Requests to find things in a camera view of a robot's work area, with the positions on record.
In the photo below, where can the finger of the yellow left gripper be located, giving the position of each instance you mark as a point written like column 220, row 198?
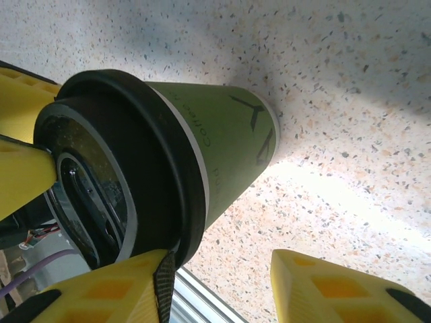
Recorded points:
column 20, row 101
column 23, row 175

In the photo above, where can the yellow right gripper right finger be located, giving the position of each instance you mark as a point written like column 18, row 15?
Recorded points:
column 336, row 296

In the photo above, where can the green paper coffee cup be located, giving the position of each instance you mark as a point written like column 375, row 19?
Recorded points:
column 235, row 134

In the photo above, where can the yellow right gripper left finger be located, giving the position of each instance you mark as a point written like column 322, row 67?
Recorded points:
column 101, row 296

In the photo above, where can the aluminium mounting rail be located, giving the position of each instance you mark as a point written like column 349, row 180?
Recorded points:
column 208, row 299

